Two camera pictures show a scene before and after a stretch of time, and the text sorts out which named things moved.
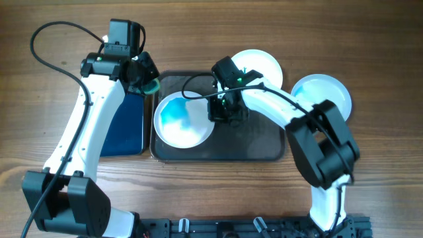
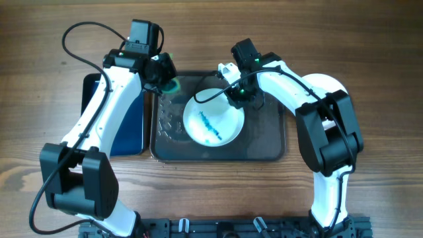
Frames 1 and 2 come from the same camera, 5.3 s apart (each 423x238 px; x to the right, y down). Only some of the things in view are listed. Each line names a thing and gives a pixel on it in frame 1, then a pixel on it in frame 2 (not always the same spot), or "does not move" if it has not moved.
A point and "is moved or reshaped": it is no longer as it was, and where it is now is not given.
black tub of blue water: x=127 y=133 does not move
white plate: x=262 y=62 is moved or reshaped
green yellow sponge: x=152 y=87 is moved or reshaped
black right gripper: x=215 y=115 to x=235 y=100
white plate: x=183 y=122 to x=325 y=84
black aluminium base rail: x=299 y=227 does not move
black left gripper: x=152 y=70 to x=170 y=71
